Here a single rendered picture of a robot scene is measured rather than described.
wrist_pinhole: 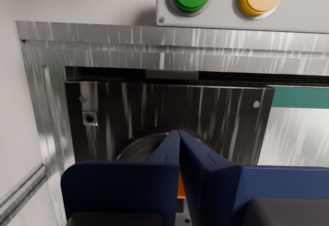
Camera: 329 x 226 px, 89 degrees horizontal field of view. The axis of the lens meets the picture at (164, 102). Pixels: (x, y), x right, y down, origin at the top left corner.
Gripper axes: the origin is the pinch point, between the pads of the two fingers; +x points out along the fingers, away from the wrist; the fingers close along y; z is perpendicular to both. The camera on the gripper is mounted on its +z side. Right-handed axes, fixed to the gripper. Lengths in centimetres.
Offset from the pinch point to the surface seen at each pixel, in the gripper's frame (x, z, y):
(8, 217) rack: 8.5, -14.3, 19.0
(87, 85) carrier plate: 11.6, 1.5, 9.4
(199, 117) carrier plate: 11.6, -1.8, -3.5
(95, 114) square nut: 10.6, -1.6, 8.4
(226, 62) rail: 12.6, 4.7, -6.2
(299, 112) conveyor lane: 17.0, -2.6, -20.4
